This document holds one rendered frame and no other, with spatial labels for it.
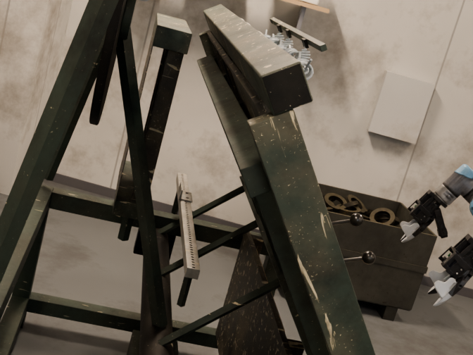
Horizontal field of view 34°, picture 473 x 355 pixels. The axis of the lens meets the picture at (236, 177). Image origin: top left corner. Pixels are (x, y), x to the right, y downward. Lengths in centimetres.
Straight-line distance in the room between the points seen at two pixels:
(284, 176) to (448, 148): 485
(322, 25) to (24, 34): 234
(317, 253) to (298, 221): 10
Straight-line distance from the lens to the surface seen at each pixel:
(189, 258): 293
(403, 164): 657
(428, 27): 645
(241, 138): 212
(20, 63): 605
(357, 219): 211
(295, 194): 183
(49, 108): 179
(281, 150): 179
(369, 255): 216
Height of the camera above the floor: 206
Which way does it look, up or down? 14 degrees down
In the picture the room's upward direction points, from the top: 16 degrees clockwise
